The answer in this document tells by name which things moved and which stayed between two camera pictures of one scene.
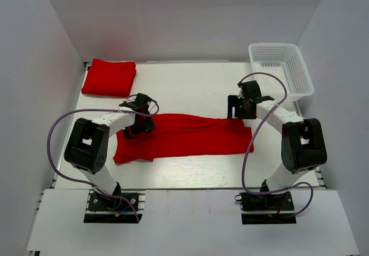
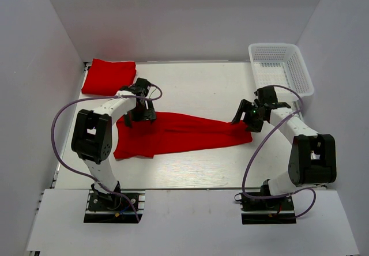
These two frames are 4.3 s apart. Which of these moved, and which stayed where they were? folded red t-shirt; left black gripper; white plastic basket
Moved: left black gripper
Stayed: folded red t-shirt; white plastic basket
